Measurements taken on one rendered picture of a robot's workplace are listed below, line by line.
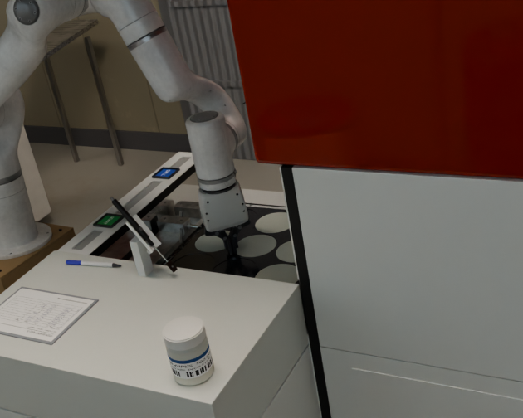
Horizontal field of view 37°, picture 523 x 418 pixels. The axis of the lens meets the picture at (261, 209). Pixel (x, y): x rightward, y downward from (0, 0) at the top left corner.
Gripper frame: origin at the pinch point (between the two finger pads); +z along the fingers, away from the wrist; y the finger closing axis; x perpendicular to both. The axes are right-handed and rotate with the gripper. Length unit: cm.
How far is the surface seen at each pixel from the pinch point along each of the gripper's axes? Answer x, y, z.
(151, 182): -36.5, 12.6, -4.0
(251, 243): -1.4, -4.9, 2.0
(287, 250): 6.2, -11.5, 2.1
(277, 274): 14.4, -6.7, 2.1
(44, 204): -230, 61, 78
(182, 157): -48.1, 2.1, -4.0
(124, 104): -313, 6, 62
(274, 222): -8.1, -12.5, 2.0
